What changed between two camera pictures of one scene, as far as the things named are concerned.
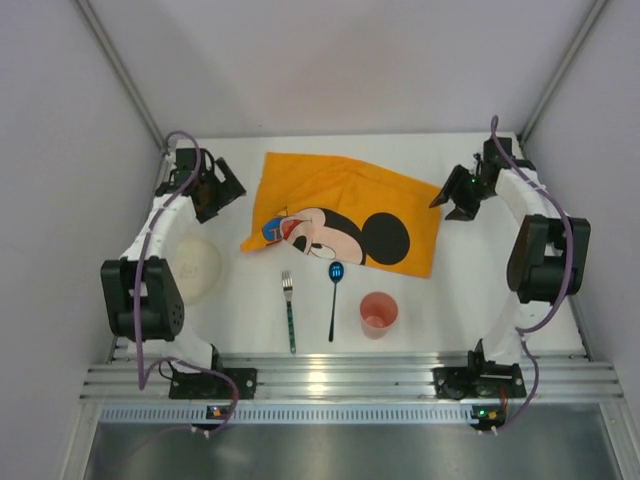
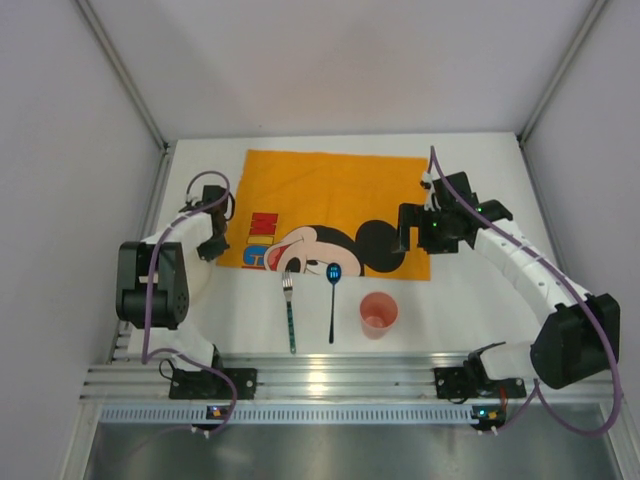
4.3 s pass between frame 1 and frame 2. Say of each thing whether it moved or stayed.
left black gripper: moved
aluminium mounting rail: stayed
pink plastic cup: stayed
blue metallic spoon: stayed
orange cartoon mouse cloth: moved
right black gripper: moved
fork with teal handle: stayed
